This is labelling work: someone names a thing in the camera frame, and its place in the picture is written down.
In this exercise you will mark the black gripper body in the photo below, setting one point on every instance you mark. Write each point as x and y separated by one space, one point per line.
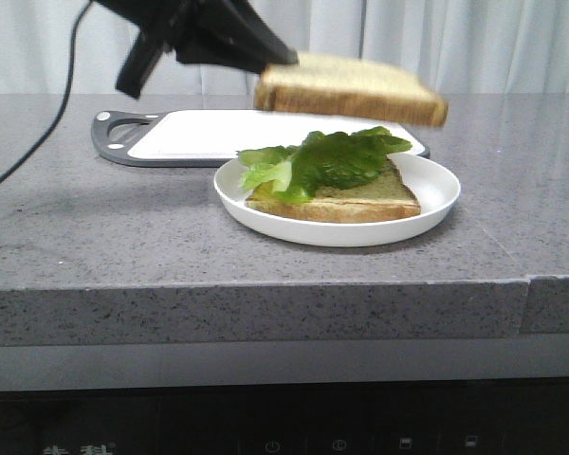
164 27

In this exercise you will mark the green lettuce leaf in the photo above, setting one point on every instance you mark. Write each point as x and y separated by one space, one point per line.
294 173

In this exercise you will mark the bread slice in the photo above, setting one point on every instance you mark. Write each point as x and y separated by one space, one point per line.
326 84
386 198

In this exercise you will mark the white round plate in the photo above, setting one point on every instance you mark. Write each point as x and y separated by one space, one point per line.
435 187

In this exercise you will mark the white cutting board grey rim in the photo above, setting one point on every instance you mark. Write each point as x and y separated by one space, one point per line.
210 138

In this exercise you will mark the black appliance control panel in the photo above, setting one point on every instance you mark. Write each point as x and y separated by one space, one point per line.
525 416

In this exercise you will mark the white curtain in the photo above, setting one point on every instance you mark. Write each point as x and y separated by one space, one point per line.
452 46

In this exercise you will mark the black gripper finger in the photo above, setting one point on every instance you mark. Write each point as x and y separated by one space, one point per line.
239 38

